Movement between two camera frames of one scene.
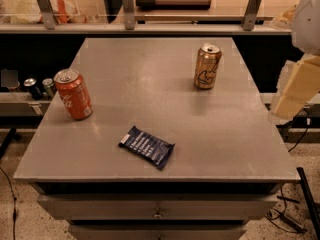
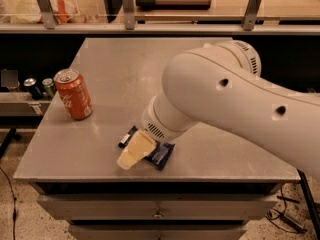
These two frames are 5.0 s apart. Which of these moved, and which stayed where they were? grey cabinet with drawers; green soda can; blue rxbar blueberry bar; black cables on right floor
Moved: blue rxbar blueberry bar
Stayed: grey cabinet with drawers; black cables on right floor; green soda can
